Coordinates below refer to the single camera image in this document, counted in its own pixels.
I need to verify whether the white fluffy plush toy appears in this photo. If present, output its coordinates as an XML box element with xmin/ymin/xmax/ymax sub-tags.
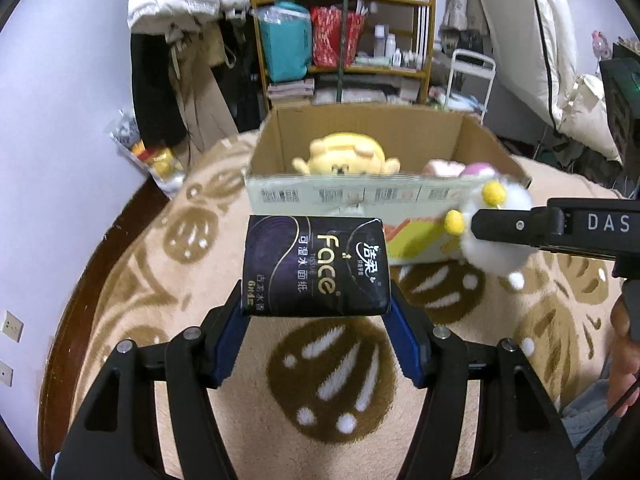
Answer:
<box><xmin>442</xmin><ymin>174</ymin><xmax>536</xmax><ymax>290</ymax></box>

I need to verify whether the pink plush toy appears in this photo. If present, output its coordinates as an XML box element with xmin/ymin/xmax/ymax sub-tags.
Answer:
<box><xmin>459</xmin><ymin>162</ymin><xmax>498</xmax><ymax>178</ymax></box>

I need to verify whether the pink roll plush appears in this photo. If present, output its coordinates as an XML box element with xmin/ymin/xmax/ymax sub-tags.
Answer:
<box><xmin>422</xmin><ymin>159</ymin><xmax>465</xmax><ymax>178</ymax></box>

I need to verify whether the cardboard box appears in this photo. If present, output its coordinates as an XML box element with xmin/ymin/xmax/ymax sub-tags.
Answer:
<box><xmin>245</xmin><ymin>103</ymin><xmax>530</xmax><ymax>264</ymax></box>

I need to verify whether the dark purple Face tissue pack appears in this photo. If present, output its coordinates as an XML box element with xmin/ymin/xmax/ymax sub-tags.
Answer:
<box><xmin>242</xmin><ymin>214</ymin><xmax>392</xmax><ymax>318</ymax></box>

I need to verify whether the yellow plush doll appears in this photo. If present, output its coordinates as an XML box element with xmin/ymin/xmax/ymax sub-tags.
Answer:
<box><xmin>292</xmin><ymin>132</ymin><xmax>400</xmax><ymax>176</ymax></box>

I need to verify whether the person's right hand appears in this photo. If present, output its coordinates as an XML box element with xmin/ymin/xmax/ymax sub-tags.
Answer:
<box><xmin>608</xmin><ymin>296</ymin><xmax>640</xmax><ymax>408</ymax></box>

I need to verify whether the beige brown patterned blanket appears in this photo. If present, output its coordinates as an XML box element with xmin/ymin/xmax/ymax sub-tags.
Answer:
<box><xmin>74</xmin><ymin>133</ymin><xmax>620</xmax><ymax>479</ymax></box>

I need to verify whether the white rolling cart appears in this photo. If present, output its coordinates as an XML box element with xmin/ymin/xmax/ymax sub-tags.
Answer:
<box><xmin>442</xmin><ymin>49</ymin><xmax>497</xmax><ymax>124</ymax></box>

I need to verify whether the cream folded mattress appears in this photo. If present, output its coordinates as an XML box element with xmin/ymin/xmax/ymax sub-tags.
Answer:
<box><xmin>480</xmin><ymin>0</ymin><xmax>620</xmax><ymax>162</ymax></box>

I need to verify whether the plastic bag with toys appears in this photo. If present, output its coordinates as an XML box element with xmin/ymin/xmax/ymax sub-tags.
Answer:
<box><xmin>108</xmin><ymin>110</ymin><xmax>186</xmax><ymax>200</ymax></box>

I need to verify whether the black coat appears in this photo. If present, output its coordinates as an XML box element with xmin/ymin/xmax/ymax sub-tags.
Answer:
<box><xmin>130</xmin><ymin>34</ymin><xmax>188</xmax><ymax>148</ymax></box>

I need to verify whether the beige trench coat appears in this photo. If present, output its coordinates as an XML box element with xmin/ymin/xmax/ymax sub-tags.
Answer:
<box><xmin>169</xmin><ymin>24</ymin><xmax>239</xmax><ymax>167</ymax></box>

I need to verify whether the stack of books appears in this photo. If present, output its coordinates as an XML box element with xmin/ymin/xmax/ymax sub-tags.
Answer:
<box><xmin>267</xmin><ymin>78</ymin><xmax>316</xmax><ymax>106</ymax></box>

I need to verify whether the green pole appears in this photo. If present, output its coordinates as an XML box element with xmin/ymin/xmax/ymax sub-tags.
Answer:
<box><xmin>335</xmin><ymin>0</ymin><xmax>348</xmax><ymax>103</ymax></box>

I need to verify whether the red patterned bag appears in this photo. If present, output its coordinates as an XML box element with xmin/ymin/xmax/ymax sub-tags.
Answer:
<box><xmin>310</xmin><ymin>6</ymin><xmax>366</xmax><ymax>68</ymax></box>

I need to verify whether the wooden shelf unit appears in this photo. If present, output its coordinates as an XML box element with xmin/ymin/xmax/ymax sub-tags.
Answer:
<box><xmin>250</xmin><ymin>0</ymin><xmax>436</xmax><ymax>112</ymax></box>

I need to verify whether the teal bag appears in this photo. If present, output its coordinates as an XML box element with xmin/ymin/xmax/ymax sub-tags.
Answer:
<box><xmin>254</xmin><ymin>1</ymin><xmax>312</xmax><ymax>84</ymax></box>

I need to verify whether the lower wall socket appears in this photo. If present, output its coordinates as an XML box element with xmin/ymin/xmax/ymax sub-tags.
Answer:
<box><xmin>0</xmin><ymin>361</ymin><xmax>14</xmax><ymax>388</ymax></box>

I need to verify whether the wall socket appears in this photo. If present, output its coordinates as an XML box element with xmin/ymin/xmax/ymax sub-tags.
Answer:
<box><xmin>1</xmin><ymin>311</ymin><xmax>24</xmax><ymax>342</ymax></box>
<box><xmin>0</xmin><ymin>361</ymin><xmax>14</xmax><ymax>388</ymax></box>

